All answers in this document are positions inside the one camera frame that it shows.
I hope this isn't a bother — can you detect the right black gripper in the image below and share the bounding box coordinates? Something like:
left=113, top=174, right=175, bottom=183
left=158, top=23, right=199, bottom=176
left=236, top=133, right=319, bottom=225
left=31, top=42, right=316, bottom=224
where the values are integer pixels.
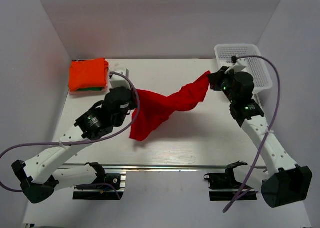
left=208, top=66, right=238, bottom=103

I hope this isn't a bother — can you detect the red t shirt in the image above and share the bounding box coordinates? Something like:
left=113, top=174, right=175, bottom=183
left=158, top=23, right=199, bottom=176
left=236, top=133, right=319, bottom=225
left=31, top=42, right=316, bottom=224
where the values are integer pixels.
left=129, top=71, right=210, bottom=141

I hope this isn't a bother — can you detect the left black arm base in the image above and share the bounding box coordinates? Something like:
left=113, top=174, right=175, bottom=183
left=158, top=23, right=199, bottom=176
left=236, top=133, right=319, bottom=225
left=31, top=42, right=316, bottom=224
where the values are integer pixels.
left=73, top=162, right=125, bottom=200

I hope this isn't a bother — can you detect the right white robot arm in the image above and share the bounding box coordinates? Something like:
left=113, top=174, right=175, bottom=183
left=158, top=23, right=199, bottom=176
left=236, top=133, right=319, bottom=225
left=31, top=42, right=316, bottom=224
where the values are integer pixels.
left=204, top=66, right=312, bottom=208

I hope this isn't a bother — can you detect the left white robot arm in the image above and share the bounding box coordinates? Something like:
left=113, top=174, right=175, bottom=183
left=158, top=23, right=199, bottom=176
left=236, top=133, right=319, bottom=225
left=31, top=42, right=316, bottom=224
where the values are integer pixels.
left=11, top=87, right=139, bottom=204

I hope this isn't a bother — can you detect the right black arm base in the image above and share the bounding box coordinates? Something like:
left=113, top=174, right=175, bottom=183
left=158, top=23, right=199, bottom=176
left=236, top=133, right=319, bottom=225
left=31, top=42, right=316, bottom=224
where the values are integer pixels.
left=203, top=161, right=248, bottom=201

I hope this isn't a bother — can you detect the white plastic mesh basket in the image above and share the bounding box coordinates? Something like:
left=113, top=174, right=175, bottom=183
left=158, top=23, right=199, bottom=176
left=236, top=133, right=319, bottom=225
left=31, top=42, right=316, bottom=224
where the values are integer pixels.
left=214, top=43, right=273, bottom=94

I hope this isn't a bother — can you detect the orange folded t shirt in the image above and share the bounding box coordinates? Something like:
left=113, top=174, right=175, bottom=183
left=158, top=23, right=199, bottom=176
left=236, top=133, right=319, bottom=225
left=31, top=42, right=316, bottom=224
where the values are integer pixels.
left=68, top=58, right=109, bottom=92

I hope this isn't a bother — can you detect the pink folded t shirt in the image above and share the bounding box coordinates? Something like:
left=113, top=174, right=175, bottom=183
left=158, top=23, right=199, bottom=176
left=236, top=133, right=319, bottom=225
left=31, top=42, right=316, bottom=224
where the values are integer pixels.
left=68, top=86, right=108, bottom=96

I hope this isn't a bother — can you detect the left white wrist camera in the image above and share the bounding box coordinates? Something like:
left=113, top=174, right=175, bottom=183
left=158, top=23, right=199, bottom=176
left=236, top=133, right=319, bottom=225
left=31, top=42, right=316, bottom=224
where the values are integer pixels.
left=109, top=67, right=131, bottom=89

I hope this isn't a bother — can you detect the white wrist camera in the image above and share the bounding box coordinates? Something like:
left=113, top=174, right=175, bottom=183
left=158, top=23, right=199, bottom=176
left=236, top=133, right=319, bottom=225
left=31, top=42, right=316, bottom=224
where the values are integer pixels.
left=225, top=56, right=248, bottom=74
left=109, top=67, right=131, bottom=89

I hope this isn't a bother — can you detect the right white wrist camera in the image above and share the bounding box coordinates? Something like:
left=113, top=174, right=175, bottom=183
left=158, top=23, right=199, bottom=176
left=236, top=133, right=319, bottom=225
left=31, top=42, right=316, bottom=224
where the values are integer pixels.
left=225, top=56, right=248, bottom=74

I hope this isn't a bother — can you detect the aluminium table edge rail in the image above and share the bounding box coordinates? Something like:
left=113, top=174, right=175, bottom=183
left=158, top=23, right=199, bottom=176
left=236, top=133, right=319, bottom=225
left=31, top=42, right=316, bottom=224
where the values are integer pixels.
left=62, top=163, right=266, bottom=170

